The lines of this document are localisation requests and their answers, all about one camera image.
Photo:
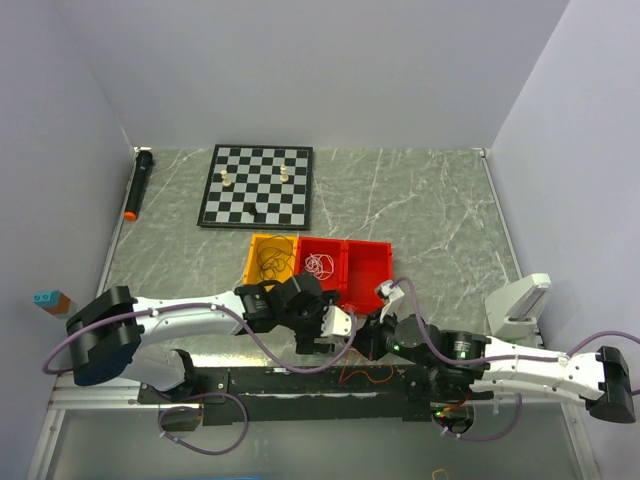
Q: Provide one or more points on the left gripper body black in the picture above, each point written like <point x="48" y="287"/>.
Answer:
<point x="307" y="324"/>

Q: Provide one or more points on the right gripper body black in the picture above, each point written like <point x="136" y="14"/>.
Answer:
<point x="380" y="337"/>

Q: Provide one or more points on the yellow plastic bin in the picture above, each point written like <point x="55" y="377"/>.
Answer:
<point x="270" y="258"/>

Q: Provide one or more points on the red bin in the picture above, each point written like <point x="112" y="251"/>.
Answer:
<point x="323" y="259"/>
<point x="368" y="264"/>

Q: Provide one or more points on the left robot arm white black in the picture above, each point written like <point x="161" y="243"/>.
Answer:
<point x="119" y="335"/>

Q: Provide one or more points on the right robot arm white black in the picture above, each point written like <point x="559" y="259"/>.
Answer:
<point x="453" y="366"/>

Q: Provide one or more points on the white chess piece right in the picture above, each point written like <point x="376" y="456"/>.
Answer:
<point x="284" y="177"/>

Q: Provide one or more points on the white chess piece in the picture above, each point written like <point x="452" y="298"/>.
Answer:
<point x="226" y="180"/>
<point x="284" y="177"/>

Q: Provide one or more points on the white grey stand device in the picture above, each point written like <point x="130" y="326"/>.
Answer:
<point x="513" y="310"/>

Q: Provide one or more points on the black white chessboard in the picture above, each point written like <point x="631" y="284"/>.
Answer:
<point x="255" y="174"/>

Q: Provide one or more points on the white chess piece left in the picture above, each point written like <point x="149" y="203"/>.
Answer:
<point x="226" y="180"/>

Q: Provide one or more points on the black marker orange cap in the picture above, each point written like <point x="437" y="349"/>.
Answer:
<point x="144" y="164"/>

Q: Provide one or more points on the blue orange toy block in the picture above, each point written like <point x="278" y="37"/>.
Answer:
<point x="54" y="303"/>

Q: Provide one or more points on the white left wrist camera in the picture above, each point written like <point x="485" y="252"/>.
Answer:
<point x="336" y="323"/>

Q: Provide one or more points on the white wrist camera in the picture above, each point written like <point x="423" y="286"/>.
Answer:
<point x="336" y="323"/>
<point x="392" y="297"/>

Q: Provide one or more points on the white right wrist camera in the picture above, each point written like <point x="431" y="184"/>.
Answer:
<point x="392" y="297"/>

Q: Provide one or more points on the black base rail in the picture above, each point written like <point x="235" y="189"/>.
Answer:
<point x="404" y="391"/>

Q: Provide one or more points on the aluminium frame rail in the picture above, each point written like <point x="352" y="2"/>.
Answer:
<point x="113" y="395"/>

